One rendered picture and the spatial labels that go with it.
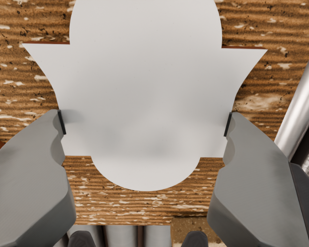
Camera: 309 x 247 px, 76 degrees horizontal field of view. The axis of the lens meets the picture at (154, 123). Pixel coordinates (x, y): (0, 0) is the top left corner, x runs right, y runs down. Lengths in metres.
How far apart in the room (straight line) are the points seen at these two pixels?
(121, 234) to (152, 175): 0.13
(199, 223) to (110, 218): 0.09
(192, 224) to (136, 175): 0.08
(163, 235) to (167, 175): 0.13
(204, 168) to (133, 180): 0.06
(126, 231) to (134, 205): 0.08
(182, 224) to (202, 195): 0.03
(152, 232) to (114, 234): 0.05
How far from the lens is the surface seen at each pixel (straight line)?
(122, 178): 0.16
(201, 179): 0.18
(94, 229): 0.29
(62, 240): 0.33
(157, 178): 0.16
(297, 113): 0.19
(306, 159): 0.24
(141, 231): 0.36
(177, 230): 0.20
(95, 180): 0.18
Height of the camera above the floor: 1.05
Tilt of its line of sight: 58 degrees down
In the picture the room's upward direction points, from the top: 179 degrees clockwise
